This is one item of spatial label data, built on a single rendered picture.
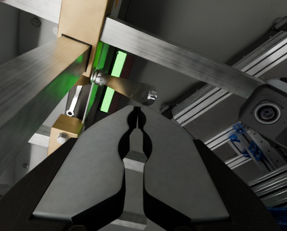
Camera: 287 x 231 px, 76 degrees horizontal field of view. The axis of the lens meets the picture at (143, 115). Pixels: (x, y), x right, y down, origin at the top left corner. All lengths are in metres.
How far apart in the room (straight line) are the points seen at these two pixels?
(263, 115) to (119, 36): 0.19
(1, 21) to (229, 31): 1.04
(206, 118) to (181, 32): 0.50
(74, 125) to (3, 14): 0.28
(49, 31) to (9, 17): 0.08
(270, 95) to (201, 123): 0.95
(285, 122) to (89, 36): 0.24
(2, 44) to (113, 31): 0.33
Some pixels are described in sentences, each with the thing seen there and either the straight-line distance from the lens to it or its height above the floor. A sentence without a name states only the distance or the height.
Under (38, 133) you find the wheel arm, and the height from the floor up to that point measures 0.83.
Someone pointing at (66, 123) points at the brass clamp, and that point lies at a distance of 0.39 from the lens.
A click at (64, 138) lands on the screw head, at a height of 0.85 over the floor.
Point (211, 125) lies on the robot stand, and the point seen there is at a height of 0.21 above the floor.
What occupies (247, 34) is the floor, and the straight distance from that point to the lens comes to 1.27.
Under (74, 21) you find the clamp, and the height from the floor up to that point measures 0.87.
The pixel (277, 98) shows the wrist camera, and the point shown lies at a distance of 0.22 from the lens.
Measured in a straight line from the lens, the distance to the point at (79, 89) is 0.47.
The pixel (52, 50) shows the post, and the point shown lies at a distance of 0.21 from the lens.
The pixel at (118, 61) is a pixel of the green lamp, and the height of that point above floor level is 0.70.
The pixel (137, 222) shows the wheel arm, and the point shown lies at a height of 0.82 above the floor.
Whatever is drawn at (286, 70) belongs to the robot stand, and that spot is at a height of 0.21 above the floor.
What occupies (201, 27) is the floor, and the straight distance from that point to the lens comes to 1.17.
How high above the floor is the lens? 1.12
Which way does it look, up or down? 58 degrees down
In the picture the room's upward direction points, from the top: 180 degrees clockwise
